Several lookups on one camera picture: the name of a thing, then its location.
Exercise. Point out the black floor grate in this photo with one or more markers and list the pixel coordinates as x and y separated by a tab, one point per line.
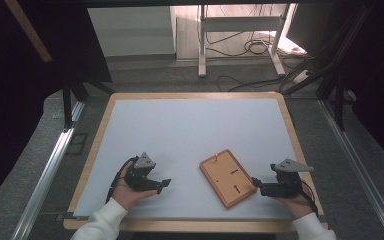
76	144

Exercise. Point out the white cabinet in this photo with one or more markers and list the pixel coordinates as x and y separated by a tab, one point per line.
131	31

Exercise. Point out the white table mat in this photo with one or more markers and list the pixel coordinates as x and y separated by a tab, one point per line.
186	133

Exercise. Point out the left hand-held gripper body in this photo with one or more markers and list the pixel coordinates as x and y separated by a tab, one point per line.
140	178

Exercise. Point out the aluminium rail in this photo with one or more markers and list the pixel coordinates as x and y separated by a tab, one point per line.
46	176
360	166

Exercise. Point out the white power strip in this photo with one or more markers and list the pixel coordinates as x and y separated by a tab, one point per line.
302	76

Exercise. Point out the white metal desk frame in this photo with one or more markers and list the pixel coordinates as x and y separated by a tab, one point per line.
240	24

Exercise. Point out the black metal stand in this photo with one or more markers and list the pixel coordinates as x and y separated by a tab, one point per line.
339	103
67	103

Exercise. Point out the person's left hand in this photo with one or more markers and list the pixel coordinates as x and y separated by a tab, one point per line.
126	195

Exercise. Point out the person's right hand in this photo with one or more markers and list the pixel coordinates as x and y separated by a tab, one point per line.
298	205

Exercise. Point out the wooden slat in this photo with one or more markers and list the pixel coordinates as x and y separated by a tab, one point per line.
30	31

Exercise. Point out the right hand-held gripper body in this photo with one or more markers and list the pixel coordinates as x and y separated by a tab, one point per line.
286	186

